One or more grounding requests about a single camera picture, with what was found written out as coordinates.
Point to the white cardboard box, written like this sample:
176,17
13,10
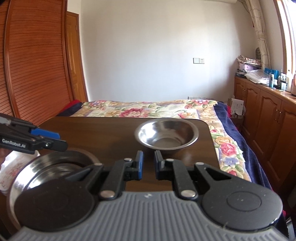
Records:
236,106

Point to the small steel bowl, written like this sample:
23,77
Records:
166,134

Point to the wooden low cabinet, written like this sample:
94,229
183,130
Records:
269,129

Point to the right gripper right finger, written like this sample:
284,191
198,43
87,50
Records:
175,171

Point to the floral white square plate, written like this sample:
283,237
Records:
12,165

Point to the stack of papers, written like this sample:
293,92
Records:
245,60

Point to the red cloth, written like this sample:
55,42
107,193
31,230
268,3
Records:
72,104

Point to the large steel bowl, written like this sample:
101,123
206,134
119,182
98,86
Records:
43,169

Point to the wooden framed window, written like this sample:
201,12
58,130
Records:
285,11

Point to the white air conditioner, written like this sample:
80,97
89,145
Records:
225,1

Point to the blue bottle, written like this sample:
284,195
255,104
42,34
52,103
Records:
271,80

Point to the patterned beige curtain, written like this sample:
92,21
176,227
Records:
254,8

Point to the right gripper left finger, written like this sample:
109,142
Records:
115,177

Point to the wooden slatted wardrobe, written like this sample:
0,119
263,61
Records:
41,65

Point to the white wall switch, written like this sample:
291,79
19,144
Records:
198,60

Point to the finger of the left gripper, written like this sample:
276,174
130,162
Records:
55,144
45,133

